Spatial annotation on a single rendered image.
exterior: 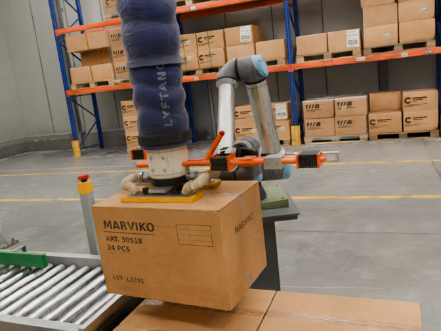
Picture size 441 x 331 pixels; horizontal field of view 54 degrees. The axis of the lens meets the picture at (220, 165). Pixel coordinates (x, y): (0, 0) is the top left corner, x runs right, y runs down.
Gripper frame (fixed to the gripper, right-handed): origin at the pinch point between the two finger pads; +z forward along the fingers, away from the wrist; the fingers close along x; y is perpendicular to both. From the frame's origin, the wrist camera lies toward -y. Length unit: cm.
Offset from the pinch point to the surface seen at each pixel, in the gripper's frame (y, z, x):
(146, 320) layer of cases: 39, 17, -65
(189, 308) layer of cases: 25, 4, -65
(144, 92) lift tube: 27.8, 10.0, 30.8
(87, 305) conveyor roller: 77, 9, -66
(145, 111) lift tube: 29.2, 9.4, 23.4
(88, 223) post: 114, -45, -46
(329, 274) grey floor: -13, -145, -121
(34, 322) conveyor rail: 84, 35, -60
